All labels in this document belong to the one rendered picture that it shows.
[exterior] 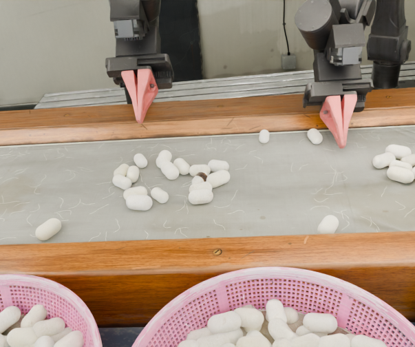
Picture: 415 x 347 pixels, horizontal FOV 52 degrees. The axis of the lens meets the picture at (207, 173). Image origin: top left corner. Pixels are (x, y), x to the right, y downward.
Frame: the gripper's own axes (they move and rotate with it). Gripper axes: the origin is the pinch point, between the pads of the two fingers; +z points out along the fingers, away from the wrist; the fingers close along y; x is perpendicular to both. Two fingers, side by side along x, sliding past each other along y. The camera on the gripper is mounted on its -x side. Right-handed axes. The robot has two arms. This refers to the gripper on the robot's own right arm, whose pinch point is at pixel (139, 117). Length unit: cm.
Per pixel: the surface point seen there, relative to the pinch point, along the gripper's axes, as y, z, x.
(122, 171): -2.7, 8.6, 0.7
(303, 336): 20.4, 31.8, -17.0
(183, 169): 6.8, 8.9, 0.7
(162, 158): 3.4, 6.5, 1.8
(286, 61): 49, -112, 168
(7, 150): -26.9, 0.7, 9.4
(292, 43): 52, -122, 163
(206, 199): 10.7, 14.9, -4.0
